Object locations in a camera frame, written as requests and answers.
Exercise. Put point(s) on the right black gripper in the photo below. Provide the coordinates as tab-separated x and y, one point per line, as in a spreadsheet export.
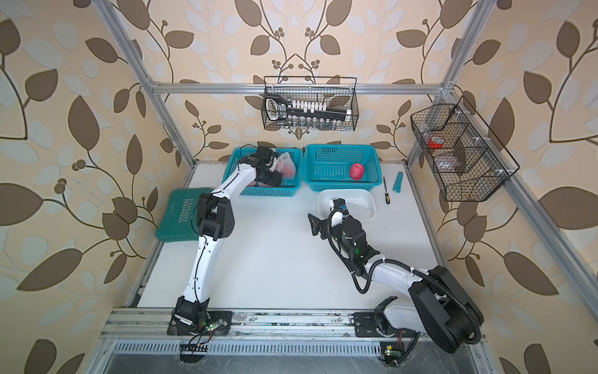
318	227

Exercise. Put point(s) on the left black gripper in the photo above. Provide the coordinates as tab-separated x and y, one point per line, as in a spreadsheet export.
276	180

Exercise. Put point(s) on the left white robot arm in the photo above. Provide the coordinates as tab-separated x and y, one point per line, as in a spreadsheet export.
215	222

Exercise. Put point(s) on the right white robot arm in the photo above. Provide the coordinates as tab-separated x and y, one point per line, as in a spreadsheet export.
445	312

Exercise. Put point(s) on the left teal plastic basket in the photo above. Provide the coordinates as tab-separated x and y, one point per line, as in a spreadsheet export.
289	185

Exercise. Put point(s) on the teal plastic basket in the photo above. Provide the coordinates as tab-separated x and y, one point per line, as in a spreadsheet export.
327	166
289	185

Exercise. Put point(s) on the white plastic tub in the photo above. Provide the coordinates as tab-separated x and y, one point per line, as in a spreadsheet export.
360	203

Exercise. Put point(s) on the black white tool set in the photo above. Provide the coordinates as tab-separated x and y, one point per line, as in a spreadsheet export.
279	108

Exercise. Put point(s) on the right teal plastic basket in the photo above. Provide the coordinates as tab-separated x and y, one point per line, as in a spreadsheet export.
327	166

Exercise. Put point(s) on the row of glass vials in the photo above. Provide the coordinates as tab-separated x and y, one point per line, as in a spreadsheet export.
319	124

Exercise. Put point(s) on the green plastic tool case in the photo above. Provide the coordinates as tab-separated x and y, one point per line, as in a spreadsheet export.
179	223

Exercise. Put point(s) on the red tape roll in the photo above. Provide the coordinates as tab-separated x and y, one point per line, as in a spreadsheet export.
436	142

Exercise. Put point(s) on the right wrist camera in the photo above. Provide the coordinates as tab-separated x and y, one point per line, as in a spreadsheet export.
340	205

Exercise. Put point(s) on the black handled screwdriver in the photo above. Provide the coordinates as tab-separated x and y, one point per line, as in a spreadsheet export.
387	197

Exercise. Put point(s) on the back black wire basket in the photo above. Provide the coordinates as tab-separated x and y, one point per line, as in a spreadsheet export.
334	91

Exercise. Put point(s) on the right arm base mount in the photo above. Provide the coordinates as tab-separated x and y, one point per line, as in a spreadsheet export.
387	324

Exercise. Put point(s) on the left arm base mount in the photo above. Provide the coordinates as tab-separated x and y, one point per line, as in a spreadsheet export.
199	321

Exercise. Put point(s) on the side black wire basket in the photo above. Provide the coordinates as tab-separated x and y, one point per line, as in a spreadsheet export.
474	162

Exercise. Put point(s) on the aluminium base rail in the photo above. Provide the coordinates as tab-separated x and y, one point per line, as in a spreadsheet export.
250	324

